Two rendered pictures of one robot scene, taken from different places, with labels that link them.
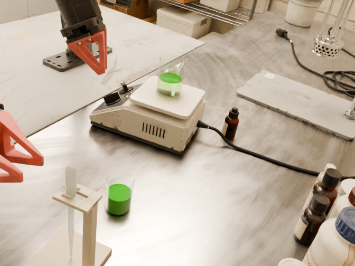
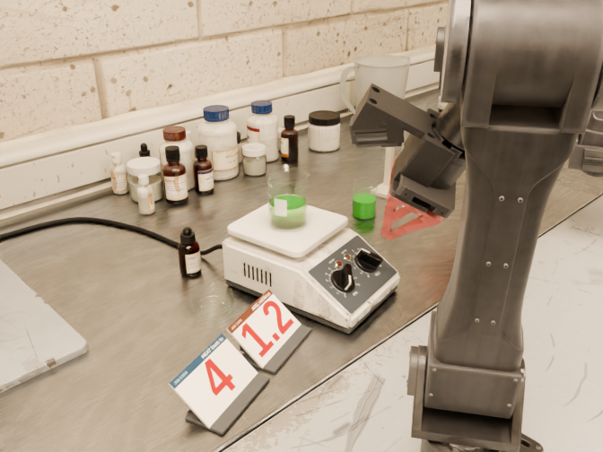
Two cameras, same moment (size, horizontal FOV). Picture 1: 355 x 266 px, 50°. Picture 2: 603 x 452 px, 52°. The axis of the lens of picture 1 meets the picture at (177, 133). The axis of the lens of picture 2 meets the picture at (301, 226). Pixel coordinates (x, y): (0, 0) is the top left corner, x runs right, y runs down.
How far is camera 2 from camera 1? 1.36 m
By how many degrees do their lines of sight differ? 116
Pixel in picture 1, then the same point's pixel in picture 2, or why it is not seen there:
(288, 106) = (17, 306)
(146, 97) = (324, 217)
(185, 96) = (265, 219)
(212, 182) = not seen: hidden behind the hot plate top
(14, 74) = (578, 405)
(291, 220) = (203, 199)
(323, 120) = not seen: outside the picture
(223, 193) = not seen: hidden behind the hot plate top
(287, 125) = (66, 283)
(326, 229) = (230, 126)
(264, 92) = (21, 340)
